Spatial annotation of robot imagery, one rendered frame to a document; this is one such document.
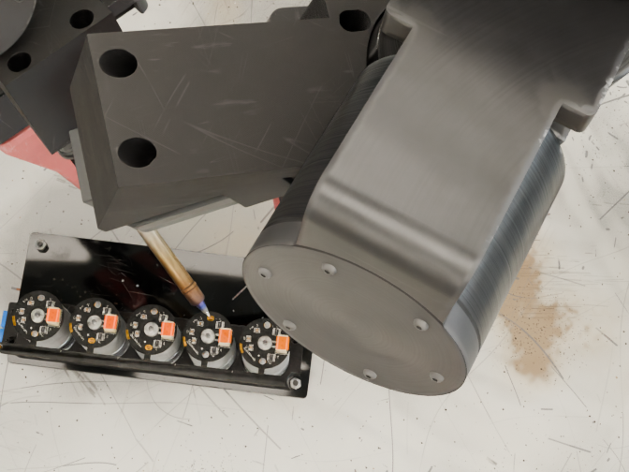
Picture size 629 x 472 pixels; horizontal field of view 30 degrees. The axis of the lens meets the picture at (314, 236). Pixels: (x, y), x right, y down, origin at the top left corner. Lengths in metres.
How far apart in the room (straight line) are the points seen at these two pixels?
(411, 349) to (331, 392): 0.38
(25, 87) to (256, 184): 0.11
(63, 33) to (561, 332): 0.36
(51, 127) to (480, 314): 0.20
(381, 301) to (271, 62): 0.10
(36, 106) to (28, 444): 0.28
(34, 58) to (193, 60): 0.09
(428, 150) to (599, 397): 0.43
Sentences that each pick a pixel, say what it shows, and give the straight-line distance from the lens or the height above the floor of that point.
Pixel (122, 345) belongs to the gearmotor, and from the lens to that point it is 0.61.
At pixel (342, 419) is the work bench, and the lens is 0.64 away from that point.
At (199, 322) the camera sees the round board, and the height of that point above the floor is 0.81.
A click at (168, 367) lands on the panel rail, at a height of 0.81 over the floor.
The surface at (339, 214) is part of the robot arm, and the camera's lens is 0.23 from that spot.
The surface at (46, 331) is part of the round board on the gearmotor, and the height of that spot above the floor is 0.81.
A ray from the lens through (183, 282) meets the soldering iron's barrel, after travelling 0.57.
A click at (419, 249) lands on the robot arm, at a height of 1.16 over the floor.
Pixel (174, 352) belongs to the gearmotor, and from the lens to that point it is 0.60.
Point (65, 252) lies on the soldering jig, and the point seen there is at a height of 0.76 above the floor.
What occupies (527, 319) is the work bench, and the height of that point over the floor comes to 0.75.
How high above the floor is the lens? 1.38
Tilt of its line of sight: 75 degrees down
